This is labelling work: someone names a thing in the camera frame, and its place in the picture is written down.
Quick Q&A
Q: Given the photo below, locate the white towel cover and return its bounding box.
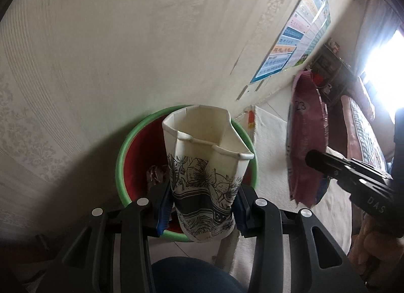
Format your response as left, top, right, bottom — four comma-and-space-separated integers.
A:
227, 105, 363, 293

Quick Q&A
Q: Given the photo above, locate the person's right hand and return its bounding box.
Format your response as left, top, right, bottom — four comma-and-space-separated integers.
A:
349, 216, 404, 265

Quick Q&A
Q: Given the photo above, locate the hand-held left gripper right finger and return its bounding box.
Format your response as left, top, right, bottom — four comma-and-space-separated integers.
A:
233, 186, 368, 293

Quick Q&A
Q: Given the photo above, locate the person's leg in jeans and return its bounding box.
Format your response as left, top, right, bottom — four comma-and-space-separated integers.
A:
151, 257, 250, 293

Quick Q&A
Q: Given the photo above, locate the bright window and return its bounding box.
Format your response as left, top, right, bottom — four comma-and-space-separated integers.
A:
363, 26, 404, 117

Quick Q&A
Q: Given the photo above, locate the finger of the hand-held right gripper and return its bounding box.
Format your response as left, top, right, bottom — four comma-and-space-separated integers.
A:
305, 149, 351, 183

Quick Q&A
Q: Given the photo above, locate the dark shelf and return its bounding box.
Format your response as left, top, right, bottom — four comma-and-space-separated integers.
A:
311, 39, 359, 106

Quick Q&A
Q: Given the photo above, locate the blue wall poster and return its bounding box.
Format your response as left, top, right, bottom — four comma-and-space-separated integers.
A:
250, 0, 332, 85

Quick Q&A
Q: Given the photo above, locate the green red plastic bin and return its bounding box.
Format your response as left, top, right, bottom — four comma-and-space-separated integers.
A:
115, 104, 259, 243

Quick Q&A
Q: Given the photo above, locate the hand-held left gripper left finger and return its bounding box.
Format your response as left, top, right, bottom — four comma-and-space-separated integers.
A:
44, 182, 173, 293

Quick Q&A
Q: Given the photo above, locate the floral paper cup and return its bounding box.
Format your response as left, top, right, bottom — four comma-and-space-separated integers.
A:
162, 105, 255, 243

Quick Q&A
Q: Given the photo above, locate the pink blanket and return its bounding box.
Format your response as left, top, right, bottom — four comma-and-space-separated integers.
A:
357, 75, 377, 117

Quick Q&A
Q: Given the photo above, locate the plaid quilt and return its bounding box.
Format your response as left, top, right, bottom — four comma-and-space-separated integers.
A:
341, 94, 395, 170

